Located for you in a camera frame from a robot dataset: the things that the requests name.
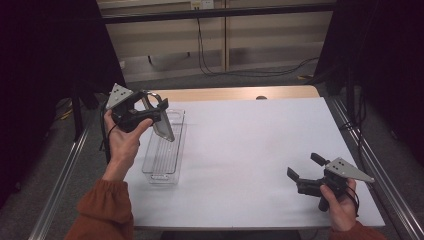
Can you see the wooden table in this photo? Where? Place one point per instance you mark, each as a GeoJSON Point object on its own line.
{"type": "Point", "coordinates": [216, 93]}

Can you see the dark round table grommet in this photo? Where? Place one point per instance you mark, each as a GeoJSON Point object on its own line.
{"type": "Point", "coordinates": [261, 97]}

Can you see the metal floor rail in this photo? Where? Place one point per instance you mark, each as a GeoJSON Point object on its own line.
{"type": "Point", "coordinates": [55, 190]}
{"type": "Point", "coordinates": [396, 203]}

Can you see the person's right hand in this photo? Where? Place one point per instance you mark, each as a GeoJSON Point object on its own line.
{"type": "Point", "coordinates": [340, 210]}

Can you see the wall power outlet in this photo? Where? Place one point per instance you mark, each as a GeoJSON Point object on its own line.
{"type": "Point", "coordinates": [201, 4]}

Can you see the patterned phone case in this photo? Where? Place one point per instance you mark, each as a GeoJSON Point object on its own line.
{"type": "Point", "coordinates": [164, 128]}

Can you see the white table sheet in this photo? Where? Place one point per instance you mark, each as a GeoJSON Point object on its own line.
{"type": "Point", "coordinates": [240, 166]}

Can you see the person's left hand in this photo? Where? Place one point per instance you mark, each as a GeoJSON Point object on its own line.
{"type": "Point", "coordinates": [123, 146]}

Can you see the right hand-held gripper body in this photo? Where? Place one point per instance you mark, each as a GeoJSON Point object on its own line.
{"type": "Point", "coordinates": [333, 178]}

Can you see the black metal stand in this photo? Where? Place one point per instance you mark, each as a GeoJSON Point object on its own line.
{"type": "Point", "coordinates": [77, 113]}

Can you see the clear plastic tray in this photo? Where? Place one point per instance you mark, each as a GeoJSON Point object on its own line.
{"type": "Point", "coordinates": [165, 160]}

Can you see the black curtain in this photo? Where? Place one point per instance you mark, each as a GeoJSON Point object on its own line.
{"type": "Point", "coordinates": [386, 50]}
{"type": "Point", "coordinates": [40, 66]}

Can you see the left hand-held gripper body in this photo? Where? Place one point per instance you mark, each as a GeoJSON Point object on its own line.
{"type": "Point", "coordinates": [128, 111]}

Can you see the black horizontal bar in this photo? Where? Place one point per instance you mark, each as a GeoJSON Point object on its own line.
{"type": "Point", "coordinates": [216, 12]}

